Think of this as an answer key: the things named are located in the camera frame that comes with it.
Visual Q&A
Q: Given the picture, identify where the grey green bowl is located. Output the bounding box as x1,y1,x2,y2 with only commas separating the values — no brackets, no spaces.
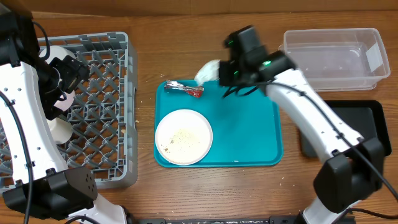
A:
46,45,76,64

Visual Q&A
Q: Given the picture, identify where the white napkin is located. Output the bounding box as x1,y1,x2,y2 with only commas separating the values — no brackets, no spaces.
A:
194,60,220,86

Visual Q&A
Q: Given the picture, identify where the white cup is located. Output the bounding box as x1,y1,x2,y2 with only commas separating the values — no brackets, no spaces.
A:
47,118,73,144

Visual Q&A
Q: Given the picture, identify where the red silver snack wrapper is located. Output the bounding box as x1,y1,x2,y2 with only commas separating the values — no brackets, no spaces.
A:
164,80,204,98

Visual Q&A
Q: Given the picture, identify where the large white dinner plate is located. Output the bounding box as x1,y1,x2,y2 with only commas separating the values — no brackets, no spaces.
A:
155,109,213,166

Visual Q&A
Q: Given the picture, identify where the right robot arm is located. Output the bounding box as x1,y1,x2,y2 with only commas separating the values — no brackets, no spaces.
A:
218,51,397,223

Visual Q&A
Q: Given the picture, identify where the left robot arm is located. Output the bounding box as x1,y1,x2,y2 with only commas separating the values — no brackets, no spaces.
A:
1,11,134,223

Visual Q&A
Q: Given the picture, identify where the grey plastic dish rack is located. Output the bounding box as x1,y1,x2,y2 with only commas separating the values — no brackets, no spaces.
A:
1,32,137,189

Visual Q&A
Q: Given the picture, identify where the teal serving tray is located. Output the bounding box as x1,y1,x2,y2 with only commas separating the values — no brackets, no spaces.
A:
155,81,284,167

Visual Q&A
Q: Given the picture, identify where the clear plastic storage bin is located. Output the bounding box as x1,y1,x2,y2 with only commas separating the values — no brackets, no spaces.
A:
279,28,391,91

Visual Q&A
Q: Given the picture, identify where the pile of rice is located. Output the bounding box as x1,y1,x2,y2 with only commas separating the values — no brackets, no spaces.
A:
163,129,201,155

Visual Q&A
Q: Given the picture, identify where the black plastic tray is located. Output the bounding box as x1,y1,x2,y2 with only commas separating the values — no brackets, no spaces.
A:
298,100,392,158

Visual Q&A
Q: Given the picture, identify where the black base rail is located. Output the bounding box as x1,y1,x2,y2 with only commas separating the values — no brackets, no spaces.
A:
138,216,296,224

